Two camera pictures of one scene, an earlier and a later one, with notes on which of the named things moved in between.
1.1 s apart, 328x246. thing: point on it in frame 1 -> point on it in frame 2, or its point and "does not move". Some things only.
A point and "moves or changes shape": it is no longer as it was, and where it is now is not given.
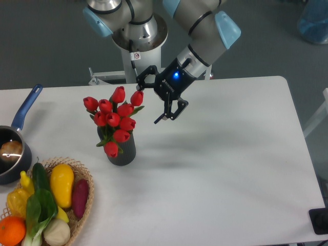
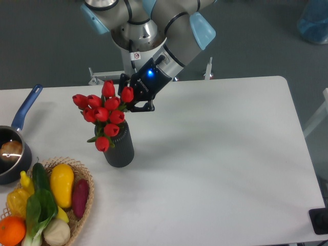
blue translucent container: (312, 23) does not move
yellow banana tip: (62, 215) does not move
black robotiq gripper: (170, 83) -> (147, 82)
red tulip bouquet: (114, 119) moves or changes shape
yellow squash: (61, 178) does not move
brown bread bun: (11, 151) does not move
